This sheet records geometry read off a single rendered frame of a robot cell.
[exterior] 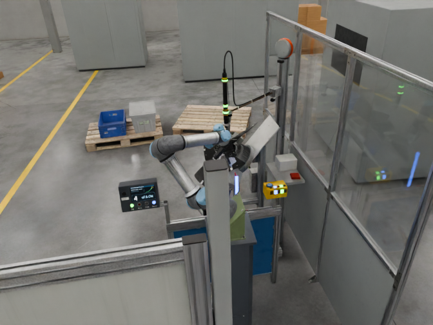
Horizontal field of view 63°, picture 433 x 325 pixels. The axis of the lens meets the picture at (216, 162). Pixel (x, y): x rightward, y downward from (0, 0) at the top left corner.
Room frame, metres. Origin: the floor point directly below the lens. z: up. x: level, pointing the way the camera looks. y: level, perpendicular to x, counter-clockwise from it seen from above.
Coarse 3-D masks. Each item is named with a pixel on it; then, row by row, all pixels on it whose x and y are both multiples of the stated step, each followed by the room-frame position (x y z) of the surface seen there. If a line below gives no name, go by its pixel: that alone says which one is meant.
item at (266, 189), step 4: (264, 184) 2.18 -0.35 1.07; (276, 184) 2.17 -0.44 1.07; (280, 184) 2.17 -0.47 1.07; (264, 188) 2.17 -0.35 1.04; (268, 188) 2.13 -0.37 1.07; (272, 188) 2.13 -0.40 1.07; (276, 188) 2.13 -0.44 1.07; (280, 188) 2.13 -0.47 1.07; (284, 188) 2.13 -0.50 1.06; (264, 192) 2.17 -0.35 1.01; (268, 192) 2.11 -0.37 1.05; (268, 196) 2.11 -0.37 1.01; (272, 196) 2.12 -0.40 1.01; (276, 196) 2.12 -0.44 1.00; (280, 196) 2.13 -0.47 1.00; (284, 196) 2.13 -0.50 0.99
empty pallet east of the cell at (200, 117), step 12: (192, 108) 6.08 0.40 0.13; (204, 108) 6.03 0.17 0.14; (216, 108) 6.00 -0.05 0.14; (228, 108) 5.97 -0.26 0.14; (240, 108) 5.95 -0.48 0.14; (180, 120) 5.55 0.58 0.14; (192, 120) 5.53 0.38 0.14; (204, 120) 5.51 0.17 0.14; (216, 120) 5.48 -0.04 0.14; (240, 120) 5.46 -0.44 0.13; (180, 132) 5.24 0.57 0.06; (204, 132) 5.16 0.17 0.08; (240, 132) 5.03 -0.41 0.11
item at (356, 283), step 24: (264, 120) 3.83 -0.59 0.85; (288, 144) 3.04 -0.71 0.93; (288, 192) 2.95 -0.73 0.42; (312, 192) 2.44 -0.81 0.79; (288, 216) 2.90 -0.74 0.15; (312, 216) 2.39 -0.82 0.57; (336, 216) 2.02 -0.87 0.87; (312, 240) 2.33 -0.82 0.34; (336, 240) 1.96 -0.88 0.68; (360, 240) 1.70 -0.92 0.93; (312, 264) 2.27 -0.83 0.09; (336, 264) 1.91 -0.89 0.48; (360, 264) 1.65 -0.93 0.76; (336, 288) 1.85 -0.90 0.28; (360, 288) 1.59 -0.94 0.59; (384, 288) 1.40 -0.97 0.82; (336, 312) 1.79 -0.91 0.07; (360, 312) 1.54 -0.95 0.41; (384, 312) 1.35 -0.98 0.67
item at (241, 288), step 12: (252, 228) 1.78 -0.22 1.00; (240, 240) 1.68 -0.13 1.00; (252, 240) 1.67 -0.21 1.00; (240, 252) 1.66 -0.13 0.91; (252, 252) 1.69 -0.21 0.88; (240, 264) 1.66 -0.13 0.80; (252, 264) 1.69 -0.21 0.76; (240, 276) 1.66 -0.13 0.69; (252, 276) 1.69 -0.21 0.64; (240, 288) 1.66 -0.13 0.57; (252, 288) 1.70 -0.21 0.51; (240, 300) 1.66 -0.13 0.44; (240, 312) 1.65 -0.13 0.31; (240, 324) 1.65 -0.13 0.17
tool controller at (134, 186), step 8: (120, 184) 2.01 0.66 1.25; (128, 184) 2.00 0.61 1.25; (136, 184) 1.99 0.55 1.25; (144, 184) 1.99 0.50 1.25; (152, 184) 2.00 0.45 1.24; (120, 192) 1.96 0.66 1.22; (128, 192) 1.97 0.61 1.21; (136, 192) 1.97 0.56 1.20; (144, 192) 1.98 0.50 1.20; (152, 192) 1.98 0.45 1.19; (120, 200) 1.95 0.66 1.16; (128, 200) 1.95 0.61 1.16; (144, 200) 1.96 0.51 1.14; (152, 200) 1.97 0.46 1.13; (128, 208) 1.93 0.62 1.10; (136, 208) 1.94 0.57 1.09; (144, 208) 1.95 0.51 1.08
